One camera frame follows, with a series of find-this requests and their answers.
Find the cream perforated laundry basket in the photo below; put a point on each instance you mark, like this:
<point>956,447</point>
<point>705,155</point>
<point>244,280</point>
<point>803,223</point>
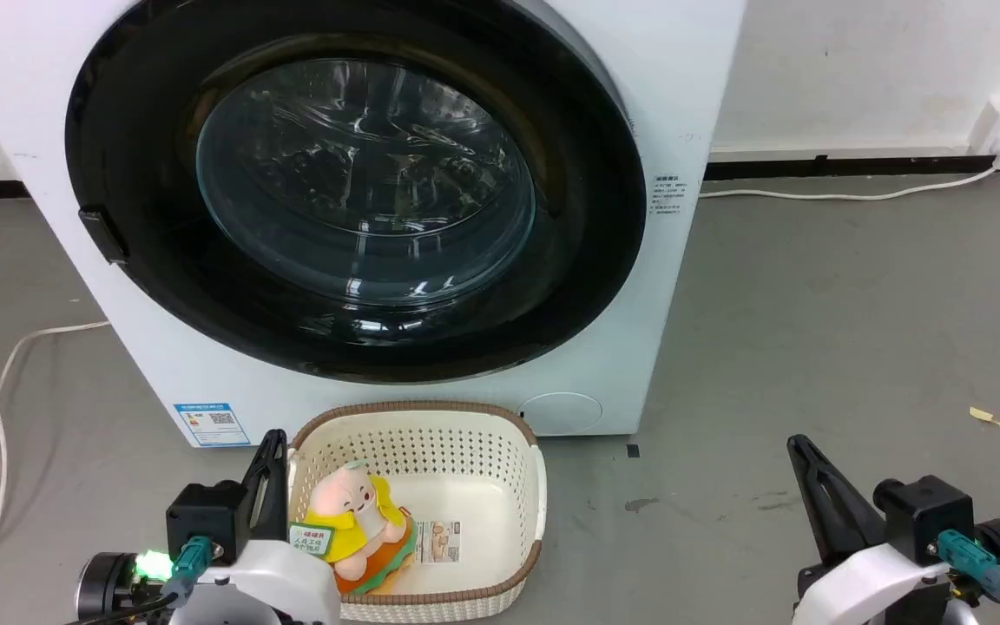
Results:
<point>474,486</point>

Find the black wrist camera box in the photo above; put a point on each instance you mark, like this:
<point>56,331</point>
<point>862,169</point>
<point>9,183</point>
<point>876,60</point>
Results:
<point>205,516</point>
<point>921,516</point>

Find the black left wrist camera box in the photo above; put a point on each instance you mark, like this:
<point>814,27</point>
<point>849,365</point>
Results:
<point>205,516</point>

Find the paper label inside basket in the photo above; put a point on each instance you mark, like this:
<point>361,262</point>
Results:
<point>440,542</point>

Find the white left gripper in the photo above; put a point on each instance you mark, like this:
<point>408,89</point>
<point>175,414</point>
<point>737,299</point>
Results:
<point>279,582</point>

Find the blue energy label sticker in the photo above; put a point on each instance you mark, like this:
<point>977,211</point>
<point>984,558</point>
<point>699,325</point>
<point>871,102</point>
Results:
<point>211,424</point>

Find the yellow paper scrap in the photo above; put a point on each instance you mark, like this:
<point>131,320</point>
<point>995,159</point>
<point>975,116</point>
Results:
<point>983,416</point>

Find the white front-load washing machine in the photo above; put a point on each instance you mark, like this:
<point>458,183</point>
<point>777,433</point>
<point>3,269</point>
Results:
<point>691,78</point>

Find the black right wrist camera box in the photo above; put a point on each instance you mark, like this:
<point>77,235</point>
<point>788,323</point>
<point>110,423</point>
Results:
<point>921,516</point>

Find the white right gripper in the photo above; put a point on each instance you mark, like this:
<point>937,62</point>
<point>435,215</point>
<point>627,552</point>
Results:
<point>873,586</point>

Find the green white doll tag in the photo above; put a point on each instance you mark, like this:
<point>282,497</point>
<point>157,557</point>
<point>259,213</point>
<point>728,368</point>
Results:
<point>311,538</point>

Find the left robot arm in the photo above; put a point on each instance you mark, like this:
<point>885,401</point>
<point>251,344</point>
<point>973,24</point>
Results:
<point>105,586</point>

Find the small printed warning sticker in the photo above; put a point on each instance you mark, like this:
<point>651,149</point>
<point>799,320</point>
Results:
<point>667,193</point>

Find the pink yellow plush doll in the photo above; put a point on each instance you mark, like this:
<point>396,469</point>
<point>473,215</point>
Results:
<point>359,525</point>

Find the round white filter cover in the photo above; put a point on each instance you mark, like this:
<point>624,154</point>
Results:
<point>561,413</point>

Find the round black glass washer door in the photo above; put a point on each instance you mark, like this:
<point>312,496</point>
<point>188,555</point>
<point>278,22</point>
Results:
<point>361,182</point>

